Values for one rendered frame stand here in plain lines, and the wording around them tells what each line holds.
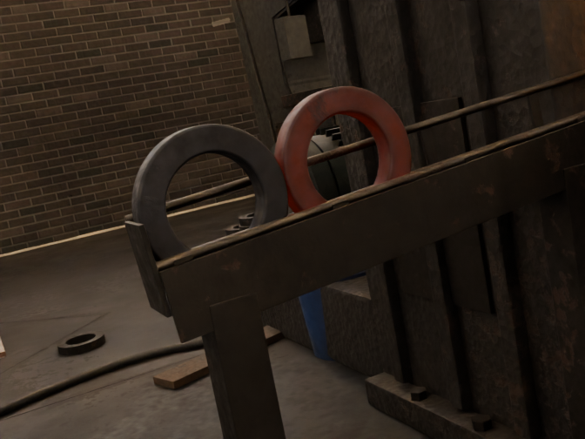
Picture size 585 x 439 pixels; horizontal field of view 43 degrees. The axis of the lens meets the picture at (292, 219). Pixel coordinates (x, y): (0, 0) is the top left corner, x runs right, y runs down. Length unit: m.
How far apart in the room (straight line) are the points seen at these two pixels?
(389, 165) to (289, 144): 0.15
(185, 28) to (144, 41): 0.43
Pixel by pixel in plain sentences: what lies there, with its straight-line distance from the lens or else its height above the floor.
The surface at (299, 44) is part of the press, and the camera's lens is 5.44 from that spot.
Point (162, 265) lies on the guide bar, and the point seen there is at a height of 0.62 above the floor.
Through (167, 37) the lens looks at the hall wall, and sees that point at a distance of 7.28.
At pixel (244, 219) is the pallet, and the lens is 2.99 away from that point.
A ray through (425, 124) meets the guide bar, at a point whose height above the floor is 0.71.
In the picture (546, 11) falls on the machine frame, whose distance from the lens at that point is 1.26.
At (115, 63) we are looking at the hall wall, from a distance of 7.12.
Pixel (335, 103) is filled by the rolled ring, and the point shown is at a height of 0.76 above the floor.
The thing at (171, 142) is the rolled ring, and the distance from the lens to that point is 0.85.
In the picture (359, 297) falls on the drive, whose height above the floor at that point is 0.24.
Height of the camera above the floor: 0.76
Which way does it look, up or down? 8 degrees down
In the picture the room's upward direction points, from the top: 11 degrees counter-clockwise
